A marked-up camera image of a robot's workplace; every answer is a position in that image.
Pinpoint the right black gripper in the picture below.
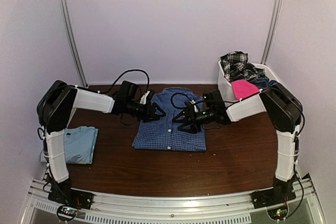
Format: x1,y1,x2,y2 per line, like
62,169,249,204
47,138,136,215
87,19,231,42
173,106,216,134

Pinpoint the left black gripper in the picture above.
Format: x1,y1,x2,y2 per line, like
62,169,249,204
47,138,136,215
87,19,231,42
125,100,166,123

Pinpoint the blue dotted shirt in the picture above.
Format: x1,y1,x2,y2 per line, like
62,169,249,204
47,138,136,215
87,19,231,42
132,87,206,152

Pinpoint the light blue printed t-shirt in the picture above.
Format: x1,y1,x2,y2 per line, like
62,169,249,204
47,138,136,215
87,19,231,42
39,126,99,165

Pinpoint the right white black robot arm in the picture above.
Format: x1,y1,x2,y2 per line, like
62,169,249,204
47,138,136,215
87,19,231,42
172,83,305,204

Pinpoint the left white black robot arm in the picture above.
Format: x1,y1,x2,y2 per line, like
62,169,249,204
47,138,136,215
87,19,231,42
37,80,166,205

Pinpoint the white plastic laundry basket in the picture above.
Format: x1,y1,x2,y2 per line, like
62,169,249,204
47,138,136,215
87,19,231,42
217,60,280,101

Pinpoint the pink garment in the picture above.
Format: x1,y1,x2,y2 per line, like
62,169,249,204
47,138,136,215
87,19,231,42
231,80,259,100

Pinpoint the dark plaid shirt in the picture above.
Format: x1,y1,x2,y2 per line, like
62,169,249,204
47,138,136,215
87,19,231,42
220,51,266,82

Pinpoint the navy blue garment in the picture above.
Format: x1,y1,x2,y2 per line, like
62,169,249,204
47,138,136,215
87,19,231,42
250,77,278,89

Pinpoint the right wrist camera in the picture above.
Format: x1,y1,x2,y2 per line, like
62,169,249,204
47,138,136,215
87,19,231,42
185,100,200,113

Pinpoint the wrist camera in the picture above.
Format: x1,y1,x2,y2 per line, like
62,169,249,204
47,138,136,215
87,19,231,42
185,100,200,113
140,90,155,104

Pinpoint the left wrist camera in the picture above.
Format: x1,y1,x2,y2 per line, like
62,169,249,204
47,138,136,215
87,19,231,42
140,90,155,104

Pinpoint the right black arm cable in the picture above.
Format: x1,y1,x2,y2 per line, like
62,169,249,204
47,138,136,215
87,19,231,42
170,92,192,109

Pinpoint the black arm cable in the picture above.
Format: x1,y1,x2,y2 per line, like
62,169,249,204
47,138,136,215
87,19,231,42
109,70,150,96
170,92,192,109

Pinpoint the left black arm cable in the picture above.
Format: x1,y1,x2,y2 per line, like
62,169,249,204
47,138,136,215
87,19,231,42
109,70,150,96

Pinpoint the front aluminium frame rail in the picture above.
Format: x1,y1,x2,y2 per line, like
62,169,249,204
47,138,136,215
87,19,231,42
18,178,326,223

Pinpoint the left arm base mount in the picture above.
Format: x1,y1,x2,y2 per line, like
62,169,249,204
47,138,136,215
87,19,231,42
48,189,93,222

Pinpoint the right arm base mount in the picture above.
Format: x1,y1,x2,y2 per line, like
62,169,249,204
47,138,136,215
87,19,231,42
250,188,296,221

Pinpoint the left aluminium frame post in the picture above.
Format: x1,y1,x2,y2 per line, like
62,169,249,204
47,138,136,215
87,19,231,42
59,0,88,87

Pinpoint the aluminium frame post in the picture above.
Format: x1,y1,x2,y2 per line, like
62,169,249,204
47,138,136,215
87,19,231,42
261,0,283,65
59,0,88,87

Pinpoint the right aluminium frame post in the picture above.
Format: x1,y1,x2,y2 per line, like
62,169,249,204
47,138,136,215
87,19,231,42
261,0,283,65

